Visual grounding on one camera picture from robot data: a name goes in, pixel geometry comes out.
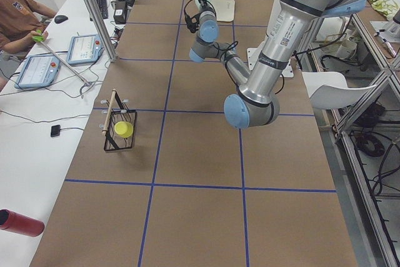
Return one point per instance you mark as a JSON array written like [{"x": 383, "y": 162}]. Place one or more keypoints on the black wire cup rack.
[{"x": 121, "y": 112}]

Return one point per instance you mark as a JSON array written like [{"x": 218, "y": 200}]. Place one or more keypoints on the person in brown shirt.
[{"x": 19, "y": 24}]

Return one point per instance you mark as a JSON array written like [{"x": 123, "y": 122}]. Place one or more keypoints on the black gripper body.
[{"x": 203, "y": 4}]

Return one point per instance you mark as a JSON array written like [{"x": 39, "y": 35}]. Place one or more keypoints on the cream rabbit tray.
[{"x": 224, "y": 10}]

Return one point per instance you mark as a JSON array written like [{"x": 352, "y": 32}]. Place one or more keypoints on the aluminium frame post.
[{"x": 101, "y": 28}]

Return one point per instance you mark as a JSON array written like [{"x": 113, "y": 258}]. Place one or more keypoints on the small black square device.
[{"x": 55, "y": 130}]

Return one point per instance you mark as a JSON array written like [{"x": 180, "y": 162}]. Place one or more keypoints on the yellow cup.
[{"x": 124, "y": 129}]

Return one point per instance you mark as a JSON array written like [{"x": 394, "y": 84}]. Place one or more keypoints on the black computer mouse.
[{"x": 60, "y": 19}]

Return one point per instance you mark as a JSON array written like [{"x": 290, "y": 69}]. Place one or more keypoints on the metal reacher stick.
[{"x": 39, "y": 38}]

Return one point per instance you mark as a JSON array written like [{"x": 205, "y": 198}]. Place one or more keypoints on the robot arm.
[{"x": 255, "y": 103}]

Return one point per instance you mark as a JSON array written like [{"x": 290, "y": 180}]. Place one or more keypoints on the white chair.
[{"x": 329, "y": 90}]

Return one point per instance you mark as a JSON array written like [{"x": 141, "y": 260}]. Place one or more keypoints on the right teach pendant tablet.
[{"x": 84, "y": 49}]

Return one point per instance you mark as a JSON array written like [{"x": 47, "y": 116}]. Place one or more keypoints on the black power adapter box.
[{"x": 120, "y": 12}]

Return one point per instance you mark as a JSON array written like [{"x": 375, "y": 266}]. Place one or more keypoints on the teach pendant tablet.
[
  {"x": 84, "y": 49},
  {"x": 38, "y": 71}
]

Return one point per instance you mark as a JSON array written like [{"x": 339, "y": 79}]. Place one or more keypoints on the wooden rack handle dowel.
[{"x": 109, "y": 112}]

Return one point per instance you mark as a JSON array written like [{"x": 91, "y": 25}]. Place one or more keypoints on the red cylinder bottle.
[{"x": 20, "y": 224}]

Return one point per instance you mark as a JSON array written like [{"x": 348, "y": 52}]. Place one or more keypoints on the left teach pendant tablet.
[{"x": 38, "y": 71}]

